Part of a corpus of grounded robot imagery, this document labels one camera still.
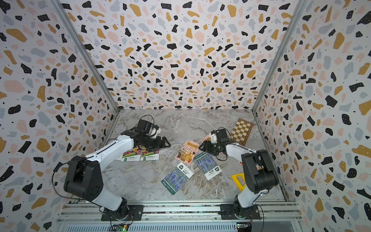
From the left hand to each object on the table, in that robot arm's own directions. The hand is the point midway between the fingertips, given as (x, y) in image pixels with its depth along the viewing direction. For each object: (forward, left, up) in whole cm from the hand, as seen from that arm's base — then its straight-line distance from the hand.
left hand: (166, 145), depth 86 cm
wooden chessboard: (+18, -52, -11) cm, 56 cm away
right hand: (+2, -22, -8) cm, 24 cm away
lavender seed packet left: (-15, -6, -13) cm, 21 cm away
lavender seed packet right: (-8, -25, -12) cm, 29 cm away
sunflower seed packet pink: (+2, -12, -13) cm, 18 cm away
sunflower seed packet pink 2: (+14, -27, -12) cm, 32 cm away
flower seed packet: (0, +15, -12) cm, 19 cm away
